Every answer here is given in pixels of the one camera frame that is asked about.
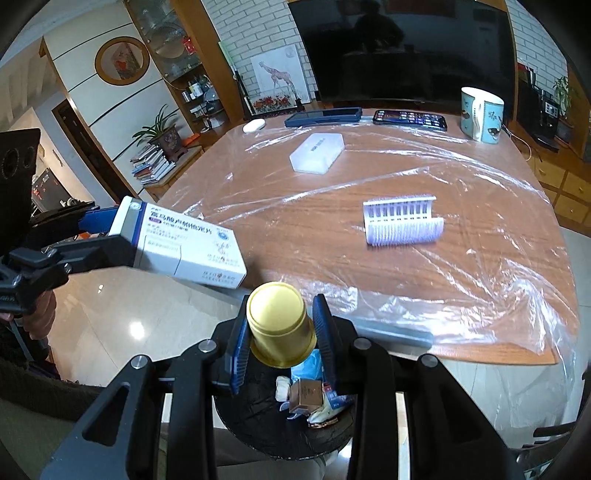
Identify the black chair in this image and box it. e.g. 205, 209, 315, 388
515, 415, 587, 472

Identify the black trash bin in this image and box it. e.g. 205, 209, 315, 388
212, 351, 356, 460

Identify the white printed packet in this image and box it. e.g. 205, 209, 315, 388
309, 383, 356, 425

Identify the black flat television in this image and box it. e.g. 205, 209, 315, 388
287, 0, 517, 103

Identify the small green potted plant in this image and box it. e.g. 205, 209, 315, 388
551, 76, 578, 144

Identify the glass display cabinet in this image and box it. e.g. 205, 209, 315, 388
124, 0, 232, 134

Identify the teal printed mug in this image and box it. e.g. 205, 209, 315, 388
460, 86, 505, 145

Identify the blue plastic glove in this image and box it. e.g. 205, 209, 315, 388
291, 349, 324, 381

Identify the gold plastic cup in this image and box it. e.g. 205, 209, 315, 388
246, 281, 318, 369

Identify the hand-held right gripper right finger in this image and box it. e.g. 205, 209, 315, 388
311, 293, 518, 480

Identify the red flower picture frame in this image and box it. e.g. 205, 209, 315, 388
245, 90, 305, 116

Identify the white cable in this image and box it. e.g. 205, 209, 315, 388
503, 124, 536, 162

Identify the dark blue phone case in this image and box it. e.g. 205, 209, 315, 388
284, 107, 363, 128

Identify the round framed wall picture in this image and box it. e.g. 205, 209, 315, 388
95, 36, 151, 86

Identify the person's left forearm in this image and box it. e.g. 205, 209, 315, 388
0, 323, 107, 418

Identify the low wooden side cabinet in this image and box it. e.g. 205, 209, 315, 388
139, 141, 206, 204

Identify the plain white box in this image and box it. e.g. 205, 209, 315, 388
289, 133, 346, 175

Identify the black smartphone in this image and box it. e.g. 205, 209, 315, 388
372, 109, 448, 132

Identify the brown cardboard box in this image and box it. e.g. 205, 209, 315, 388
288, 378, 324, 414

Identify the white blue medicine box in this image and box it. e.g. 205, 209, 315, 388
113, 196, 247, 289

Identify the giraffe picture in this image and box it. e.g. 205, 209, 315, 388
250, 45, 309, 106

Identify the person's left hand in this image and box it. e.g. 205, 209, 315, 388
21, 290, 58, 343

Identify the potted plant in brown pot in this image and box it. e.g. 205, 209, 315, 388
133, 104, 191, 162

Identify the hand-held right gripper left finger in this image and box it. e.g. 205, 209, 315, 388
41, 293, 254, 480

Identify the black coffee machine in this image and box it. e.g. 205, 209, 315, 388
517, 65, 561, 151

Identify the stack of books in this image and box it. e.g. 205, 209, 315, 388
130, 143, 178, 185

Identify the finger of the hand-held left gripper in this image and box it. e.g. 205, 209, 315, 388
44, 233, 139, 280
28, 202, 122, 238

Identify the purple vial tray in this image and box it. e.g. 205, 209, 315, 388
362, 195, 445, 247

